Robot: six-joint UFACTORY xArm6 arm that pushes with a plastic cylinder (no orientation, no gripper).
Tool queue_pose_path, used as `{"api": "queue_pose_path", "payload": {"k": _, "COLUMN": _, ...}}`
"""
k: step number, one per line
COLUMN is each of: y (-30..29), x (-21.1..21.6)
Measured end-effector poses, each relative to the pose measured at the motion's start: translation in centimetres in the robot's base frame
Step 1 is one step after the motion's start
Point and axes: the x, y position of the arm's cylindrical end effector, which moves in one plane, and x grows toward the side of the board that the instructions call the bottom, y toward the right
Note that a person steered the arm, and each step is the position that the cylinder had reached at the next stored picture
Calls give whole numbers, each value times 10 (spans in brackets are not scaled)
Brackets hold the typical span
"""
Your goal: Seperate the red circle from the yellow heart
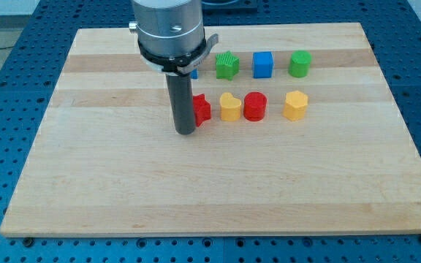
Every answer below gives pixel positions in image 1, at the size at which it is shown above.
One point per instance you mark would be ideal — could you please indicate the grey clamp bracket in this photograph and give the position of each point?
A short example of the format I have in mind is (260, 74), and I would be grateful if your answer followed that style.
(195, 62)

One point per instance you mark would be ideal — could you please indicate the blue cube block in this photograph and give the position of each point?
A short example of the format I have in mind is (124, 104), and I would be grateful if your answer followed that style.
(262, 65)

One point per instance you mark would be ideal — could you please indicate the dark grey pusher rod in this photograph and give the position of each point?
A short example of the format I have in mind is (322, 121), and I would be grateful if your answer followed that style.
(181, 100)

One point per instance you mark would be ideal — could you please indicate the red star block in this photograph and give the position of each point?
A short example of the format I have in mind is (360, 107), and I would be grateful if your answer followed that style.
(202, 109)

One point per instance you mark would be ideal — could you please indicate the small blue block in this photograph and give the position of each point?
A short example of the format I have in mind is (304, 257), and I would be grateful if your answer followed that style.
(194, 74)

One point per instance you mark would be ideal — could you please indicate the red cylinder block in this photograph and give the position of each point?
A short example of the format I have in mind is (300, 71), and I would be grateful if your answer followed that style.
(255, 106)

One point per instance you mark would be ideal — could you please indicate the green cylinder block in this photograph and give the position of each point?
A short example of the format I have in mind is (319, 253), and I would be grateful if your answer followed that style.
(300, 62)

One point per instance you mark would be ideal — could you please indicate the green star block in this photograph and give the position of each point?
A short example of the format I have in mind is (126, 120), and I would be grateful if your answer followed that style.
(227, 65)

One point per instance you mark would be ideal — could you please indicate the yellow heart block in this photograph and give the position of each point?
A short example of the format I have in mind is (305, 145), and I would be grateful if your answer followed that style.
(230, 107)

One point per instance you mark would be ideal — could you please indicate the yellow hexagon block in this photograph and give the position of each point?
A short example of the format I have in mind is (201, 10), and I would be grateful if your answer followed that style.
(295, 105)

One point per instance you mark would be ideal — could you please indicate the light wooden board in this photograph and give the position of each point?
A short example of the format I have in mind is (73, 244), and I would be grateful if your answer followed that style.
(107, 161)

